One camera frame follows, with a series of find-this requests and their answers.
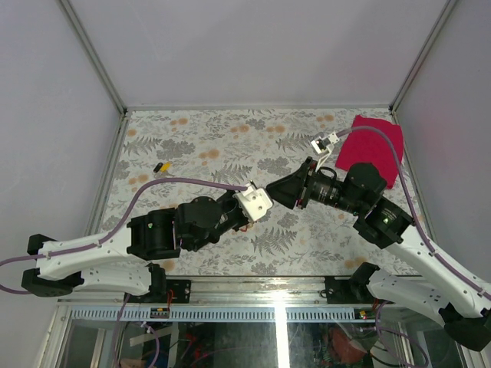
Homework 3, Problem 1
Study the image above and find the red folded cloth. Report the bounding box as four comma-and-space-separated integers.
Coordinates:
335, 115, 404, 189

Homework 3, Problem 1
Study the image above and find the yellow key tag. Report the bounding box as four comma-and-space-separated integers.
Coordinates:
160, 163, 171, 172

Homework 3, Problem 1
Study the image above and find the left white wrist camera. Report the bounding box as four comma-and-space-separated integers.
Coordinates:
233, 182, 273, 222

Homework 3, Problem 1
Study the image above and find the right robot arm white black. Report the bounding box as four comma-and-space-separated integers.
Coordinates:
266, 157, 490, 352

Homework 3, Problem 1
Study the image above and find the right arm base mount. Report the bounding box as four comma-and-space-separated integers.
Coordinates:
319, 262, 380, 304

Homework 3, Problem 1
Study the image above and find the aluminium front rail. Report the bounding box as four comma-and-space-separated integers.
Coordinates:
54, 277, 380, 324

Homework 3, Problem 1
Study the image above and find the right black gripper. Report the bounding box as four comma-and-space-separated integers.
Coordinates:
265, 156, 364, 215

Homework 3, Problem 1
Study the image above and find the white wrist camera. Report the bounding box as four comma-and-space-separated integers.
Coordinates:
233, 182, 273, 222
310, 132, 340, 172

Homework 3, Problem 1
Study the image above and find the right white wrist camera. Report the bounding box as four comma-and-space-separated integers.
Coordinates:
310, 132, 340, 172

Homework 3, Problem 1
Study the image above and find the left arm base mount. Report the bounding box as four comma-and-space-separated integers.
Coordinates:
124, 264, 192, 304

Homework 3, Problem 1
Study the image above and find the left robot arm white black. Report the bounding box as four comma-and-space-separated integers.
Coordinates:
21, 188, 272, 303

